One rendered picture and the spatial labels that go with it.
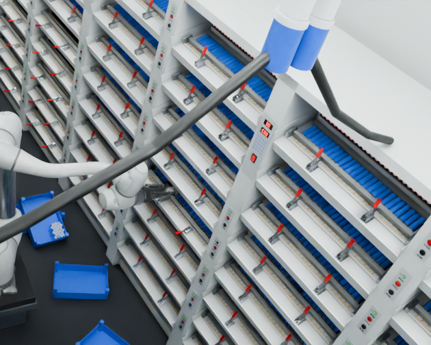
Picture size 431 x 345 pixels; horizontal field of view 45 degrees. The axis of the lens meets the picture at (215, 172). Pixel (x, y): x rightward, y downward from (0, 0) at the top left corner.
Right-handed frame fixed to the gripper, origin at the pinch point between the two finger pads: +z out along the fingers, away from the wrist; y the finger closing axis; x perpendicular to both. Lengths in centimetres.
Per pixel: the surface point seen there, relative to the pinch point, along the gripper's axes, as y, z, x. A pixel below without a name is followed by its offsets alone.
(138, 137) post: 29.7, -6.7, -11.3
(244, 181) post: -42, -12, -43
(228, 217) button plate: -42.4, -9.6, -22.3
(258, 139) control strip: -41, -16, -62
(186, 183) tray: -8.8, -3.3, -12.2
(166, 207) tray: -3.6, -2.7, 7.8
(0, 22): 226, 4, 25
